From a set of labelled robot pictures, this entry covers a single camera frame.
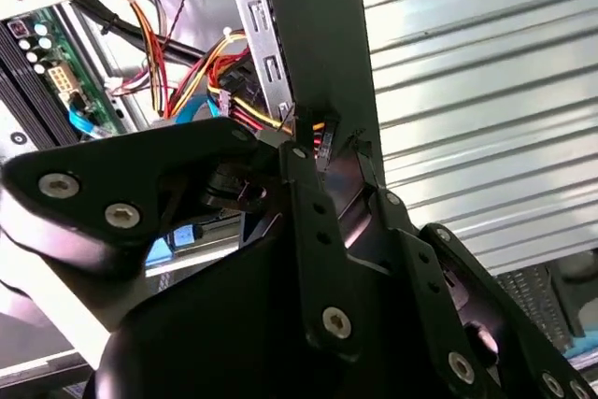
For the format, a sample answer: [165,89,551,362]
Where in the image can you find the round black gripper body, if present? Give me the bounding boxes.
[81,235,538,399]

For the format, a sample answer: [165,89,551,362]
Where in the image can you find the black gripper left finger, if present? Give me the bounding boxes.
[0,107,363,363]

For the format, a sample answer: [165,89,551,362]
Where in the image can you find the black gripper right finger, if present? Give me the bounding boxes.
[349,130,597,399]

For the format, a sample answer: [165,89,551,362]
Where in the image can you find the red yellow black power wire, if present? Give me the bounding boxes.
[167,29,340,174]

